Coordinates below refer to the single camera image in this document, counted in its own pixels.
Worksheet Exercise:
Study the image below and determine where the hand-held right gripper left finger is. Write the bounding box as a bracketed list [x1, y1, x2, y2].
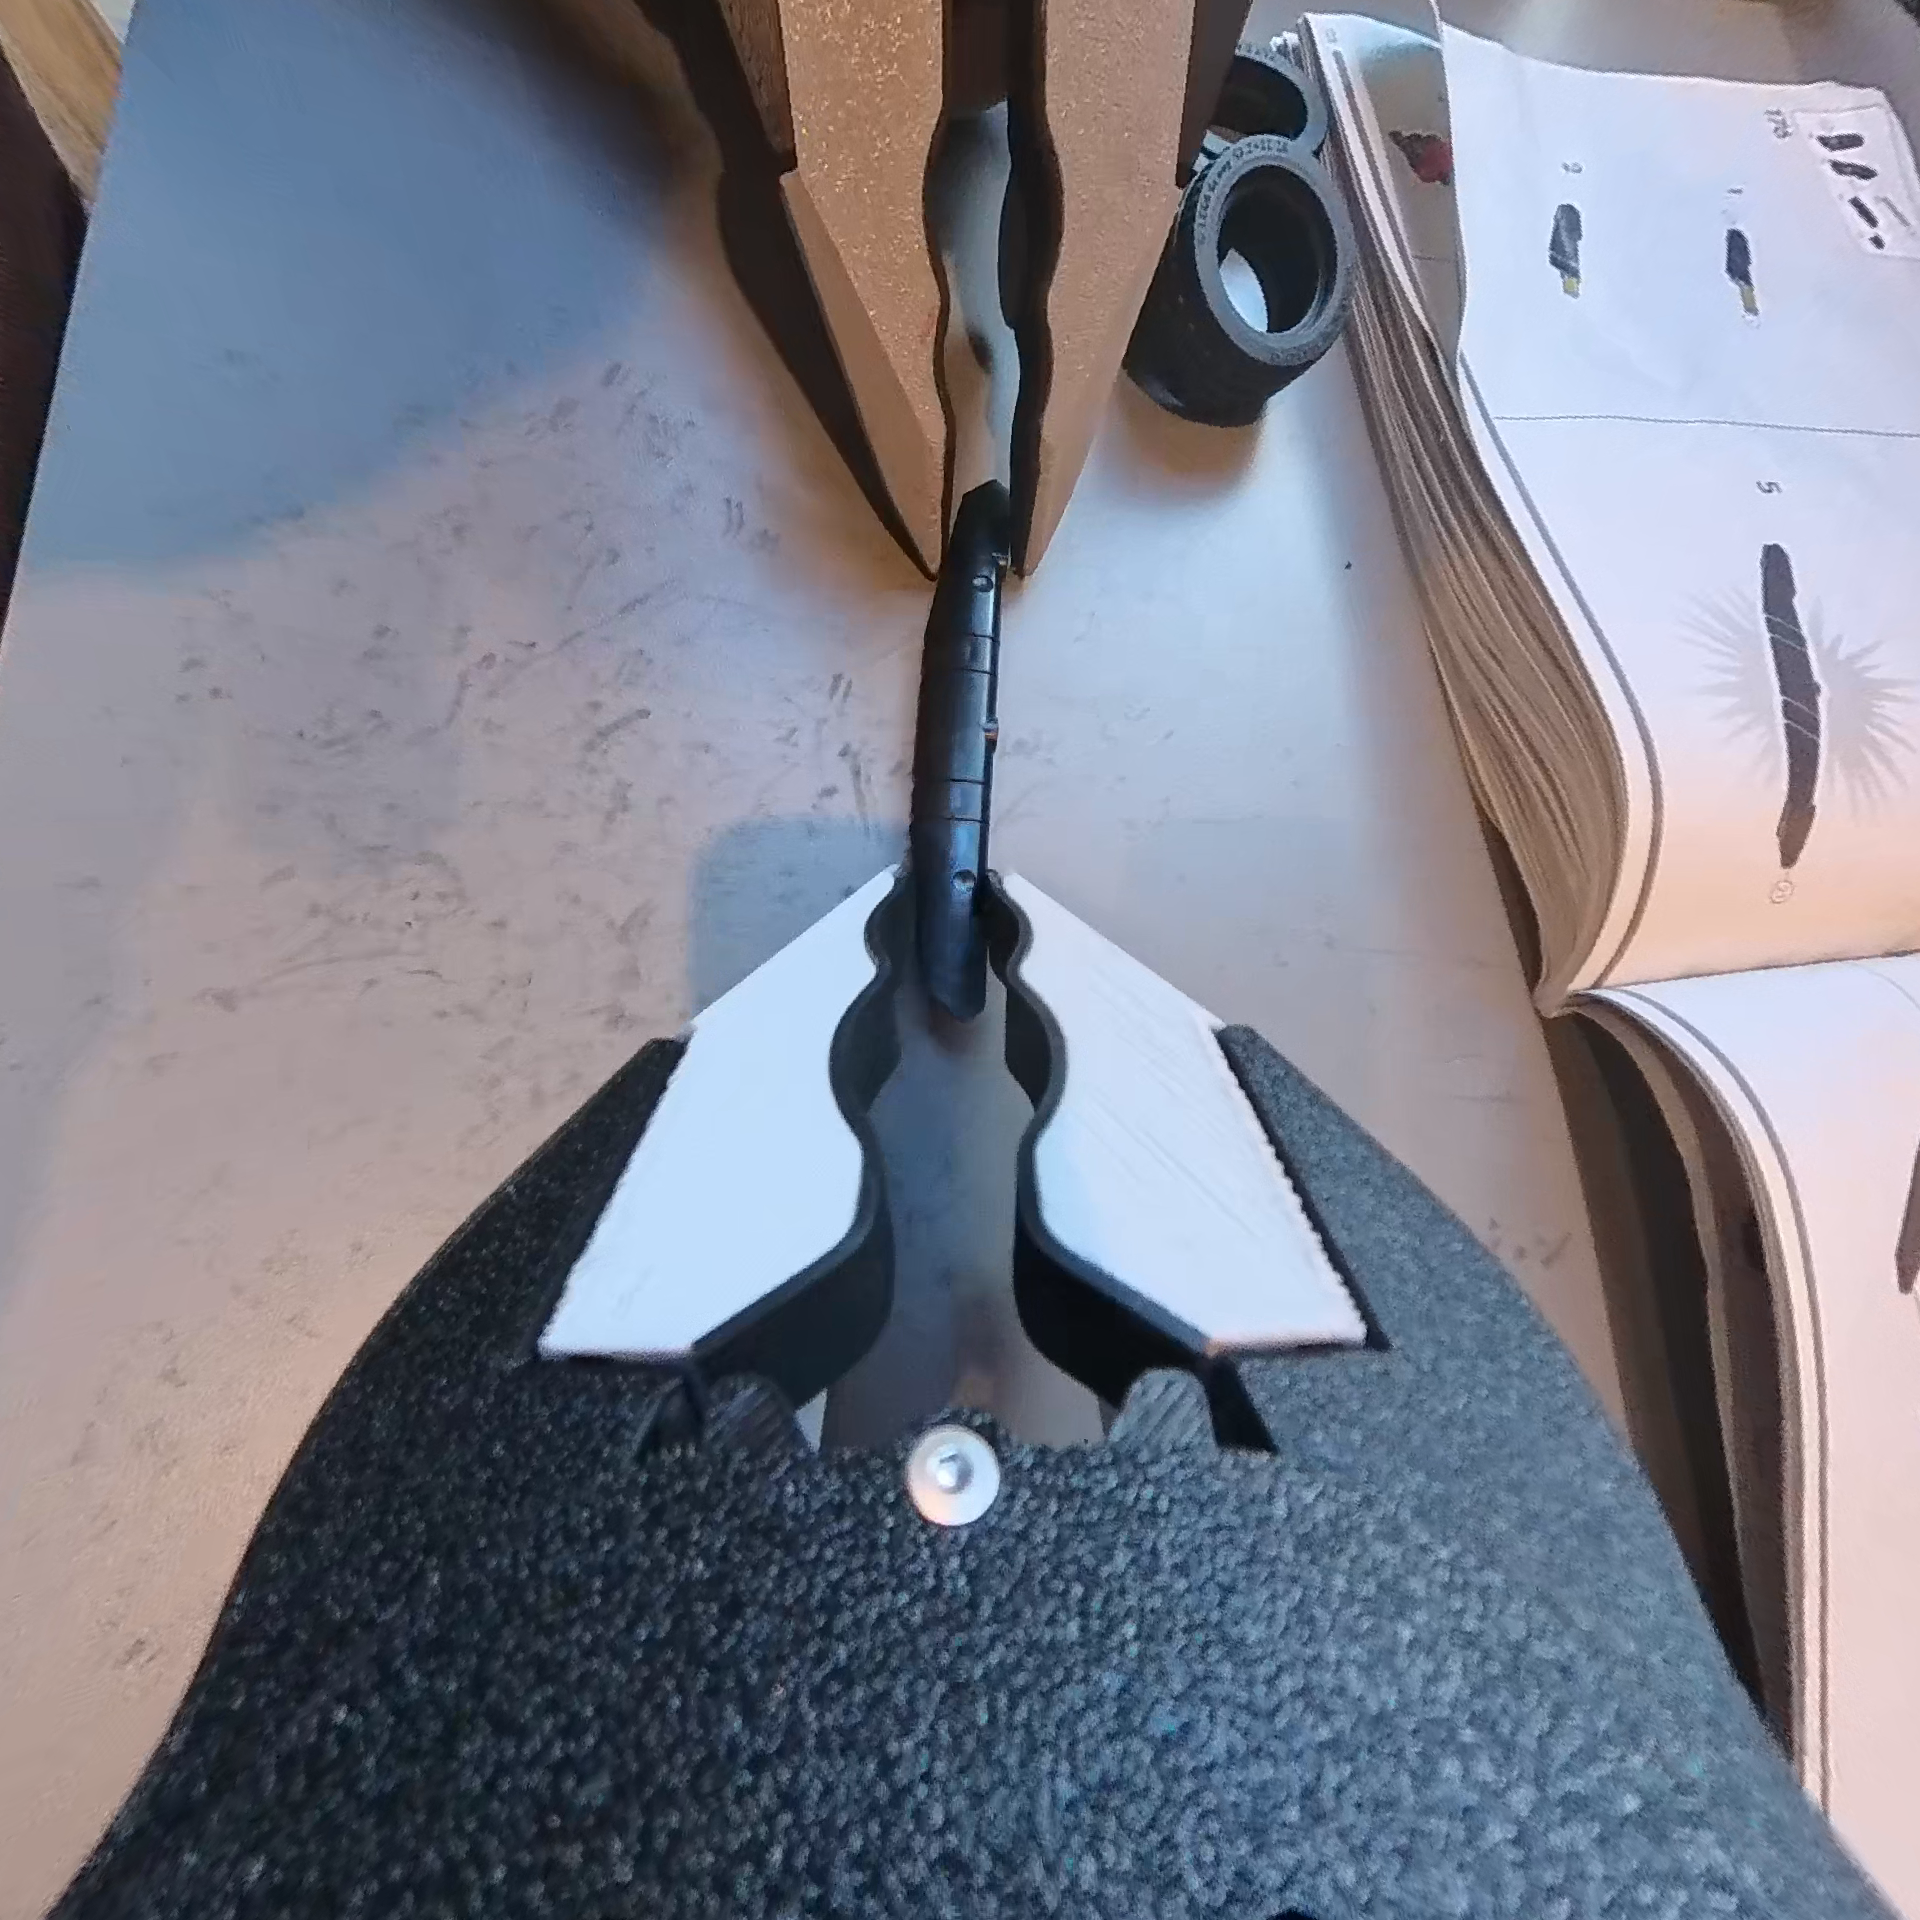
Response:
[540, 865, 919, 1415]

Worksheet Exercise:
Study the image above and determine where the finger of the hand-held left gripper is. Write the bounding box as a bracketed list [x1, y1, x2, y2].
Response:
[997, 0, 1209, 583]
[716, 0, 969, 583]

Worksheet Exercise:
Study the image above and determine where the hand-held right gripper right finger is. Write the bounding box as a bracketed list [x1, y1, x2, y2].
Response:
[982, 868, 1385, 1415]

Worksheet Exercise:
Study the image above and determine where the black curved brick strip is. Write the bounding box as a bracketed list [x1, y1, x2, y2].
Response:
[903, 478, 1022, 1027]

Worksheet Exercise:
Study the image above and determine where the black toy tire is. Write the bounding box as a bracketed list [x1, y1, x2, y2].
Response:
[1199, 43, 1333, 165]
[1127, 144, 1360, 430]

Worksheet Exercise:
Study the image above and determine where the open instruction booklet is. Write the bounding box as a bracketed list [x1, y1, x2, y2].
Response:
[1293, 5, 1920, 1804]

